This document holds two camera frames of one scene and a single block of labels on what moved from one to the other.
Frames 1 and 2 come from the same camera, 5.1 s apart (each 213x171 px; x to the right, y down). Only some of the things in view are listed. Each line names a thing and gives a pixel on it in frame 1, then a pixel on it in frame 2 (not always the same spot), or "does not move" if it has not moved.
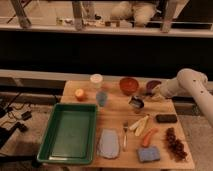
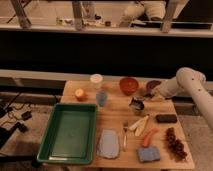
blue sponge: (148, 154) does not move
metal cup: (137, 103) does not move
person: (141, 13) to (154, 9)
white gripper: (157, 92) does not move
